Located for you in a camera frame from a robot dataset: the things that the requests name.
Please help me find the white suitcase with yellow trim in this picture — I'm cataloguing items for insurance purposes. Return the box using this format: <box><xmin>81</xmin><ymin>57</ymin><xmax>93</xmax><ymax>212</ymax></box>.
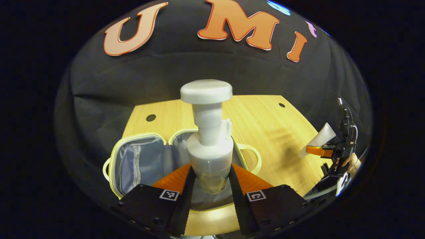
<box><xmin>102</xmin><ymin>128</ymin><xmax>263</xmax><ymax>211</ymax></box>

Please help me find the white squeeze tube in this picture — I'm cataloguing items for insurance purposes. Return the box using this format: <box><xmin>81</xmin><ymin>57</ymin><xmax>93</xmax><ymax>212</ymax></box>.
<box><xmin>297</xmin><ymin>122</ymin><xmax>337</xmax><ymax>159</ymax></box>

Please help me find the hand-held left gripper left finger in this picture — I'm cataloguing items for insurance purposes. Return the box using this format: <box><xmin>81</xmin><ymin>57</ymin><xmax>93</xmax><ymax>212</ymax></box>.
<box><xmin>116</xmin><ymin>163</ymin><xmax>197</xmax><ymax>238</ymax></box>

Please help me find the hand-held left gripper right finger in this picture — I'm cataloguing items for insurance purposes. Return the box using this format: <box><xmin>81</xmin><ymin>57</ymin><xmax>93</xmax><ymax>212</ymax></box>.
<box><xmin>228</xmin><ymin>163</ymin><xmax>308</xmax><ymax>237</ymax></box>

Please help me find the white foam pump bottle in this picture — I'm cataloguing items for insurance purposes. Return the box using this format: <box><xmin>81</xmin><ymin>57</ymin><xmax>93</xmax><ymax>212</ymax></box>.
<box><xmin>180</xmin><ymin>79</ymin><xmax>235</xmax><ymax>195</ymax></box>

